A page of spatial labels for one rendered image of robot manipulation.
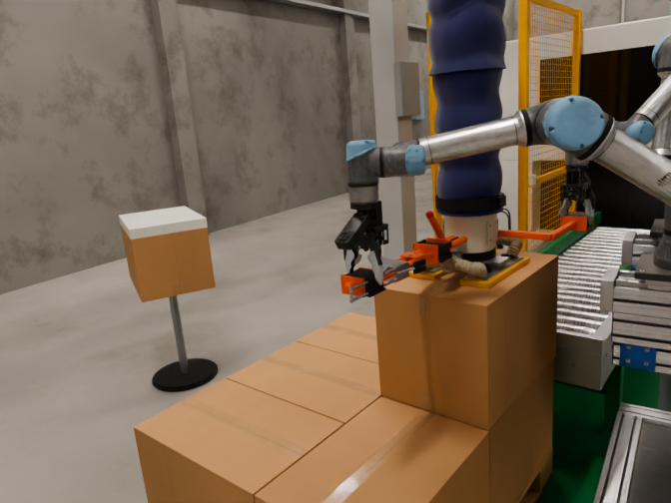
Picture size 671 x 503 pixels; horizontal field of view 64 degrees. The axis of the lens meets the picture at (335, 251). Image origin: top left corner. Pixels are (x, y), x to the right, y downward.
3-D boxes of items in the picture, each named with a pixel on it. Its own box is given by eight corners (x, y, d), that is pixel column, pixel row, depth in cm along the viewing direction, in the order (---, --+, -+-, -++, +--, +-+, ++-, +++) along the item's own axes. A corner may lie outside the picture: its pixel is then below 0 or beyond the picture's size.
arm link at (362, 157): (378, 140, 126) (342, 142, 128) (380, 186, 129) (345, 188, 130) (379, 138, 134) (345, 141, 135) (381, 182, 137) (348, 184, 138)
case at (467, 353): (460, 334, 229) (458, 245, 220) (556, 355, 204) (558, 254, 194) (379, 394, 186) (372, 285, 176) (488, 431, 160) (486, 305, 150)
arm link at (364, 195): (365, 188, 128) (339, 187, 134) (366, 207, 129) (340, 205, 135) (383, 184, 134) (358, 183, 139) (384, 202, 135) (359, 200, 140)
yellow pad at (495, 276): (503, 258, 195) (503, 246, 194) (530, 261, 188) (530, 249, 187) (458, 285, 170) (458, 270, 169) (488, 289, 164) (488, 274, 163)
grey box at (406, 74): (413, 115, 322) (411, 63, 315) (421, 114, 319) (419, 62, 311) (395, 117, 307) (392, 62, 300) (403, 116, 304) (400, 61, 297)
